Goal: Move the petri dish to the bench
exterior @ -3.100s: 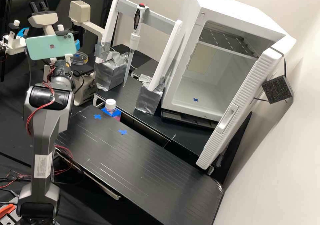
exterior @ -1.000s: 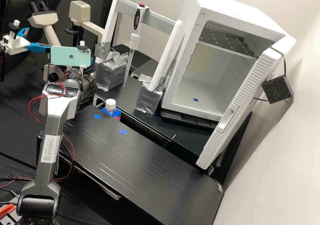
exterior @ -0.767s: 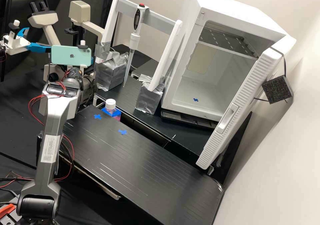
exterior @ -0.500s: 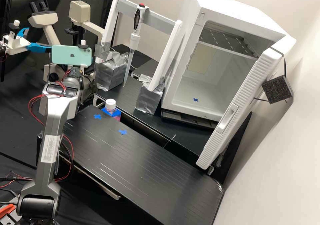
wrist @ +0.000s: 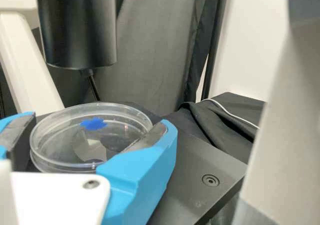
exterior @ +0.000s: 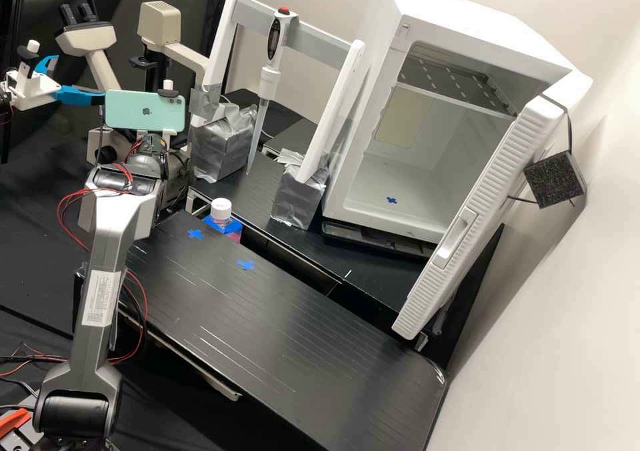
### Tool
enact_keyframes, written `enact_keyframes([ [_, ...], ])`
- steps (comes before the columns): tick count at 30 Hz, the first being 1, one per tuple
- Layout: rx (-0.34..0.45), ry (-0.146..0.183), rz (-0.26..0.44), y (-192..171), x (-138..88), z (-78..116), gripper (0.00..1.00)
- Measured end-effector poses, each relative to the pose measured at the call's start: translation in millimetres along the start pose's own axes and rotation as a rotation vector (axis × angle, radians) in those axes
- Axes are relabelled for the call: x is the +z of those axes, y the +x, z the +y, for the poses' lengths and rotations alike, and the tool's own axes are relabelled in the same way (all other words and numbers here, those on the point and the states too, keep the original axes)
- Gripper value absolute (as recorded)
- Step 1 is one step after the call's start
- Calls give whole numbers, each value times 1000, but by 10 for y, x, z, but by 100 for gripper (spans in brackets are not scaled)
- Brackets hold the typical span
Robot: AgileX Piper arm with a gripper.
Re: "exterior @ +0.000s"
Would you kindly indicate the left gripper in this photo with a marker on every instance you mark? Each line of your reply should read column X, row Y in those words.
column 35, row 93

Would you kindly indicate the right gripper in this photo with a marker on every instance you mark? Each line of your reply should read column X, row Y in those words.
column 142, row 135

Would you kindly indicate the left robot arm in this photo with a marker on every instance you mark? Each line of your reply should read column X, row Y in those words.
column 4, row 98

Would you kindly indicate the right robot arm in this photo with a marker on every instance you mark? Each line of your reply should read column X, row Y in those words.
column 107, row 251

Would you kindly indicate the left phone holder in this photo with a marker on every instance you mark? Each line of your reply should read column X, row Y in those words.
column 30, row 63

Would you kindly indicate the black tripod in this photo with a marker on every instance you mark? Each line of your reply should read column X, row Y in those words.
column 20, row 0

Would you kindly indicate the small bottle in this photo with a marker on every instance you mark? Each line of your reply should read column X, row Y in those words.
column 221, row 208

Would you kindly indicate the cream microscope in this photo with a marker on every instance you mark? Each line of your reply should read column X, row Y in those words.
column 160, row 23

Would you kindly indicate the blue bottle holder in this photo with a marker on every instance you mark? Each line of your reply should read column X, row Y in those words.
column 212, row 225

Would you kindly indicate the pipette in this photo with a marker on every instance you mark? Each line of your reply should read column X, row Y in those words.
column 274, row 40

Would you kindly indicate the white pipette stand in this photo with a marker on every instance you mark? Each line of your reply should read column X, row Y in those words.
column 320, row 121

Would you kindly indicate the orange clamp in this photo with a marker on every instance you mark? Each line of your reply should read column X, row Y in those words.
column 12, row 423

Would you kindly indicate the white incubator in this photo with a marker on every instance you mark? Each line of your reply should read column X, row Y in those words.
column 450, row 15

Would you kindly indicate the incubator door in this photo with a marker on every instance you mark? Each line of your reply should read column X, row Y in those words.
column 480, row 211

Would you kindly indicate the right wrist camera phone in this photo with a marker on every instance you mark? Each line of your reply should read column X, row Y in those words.
column 142, row 112

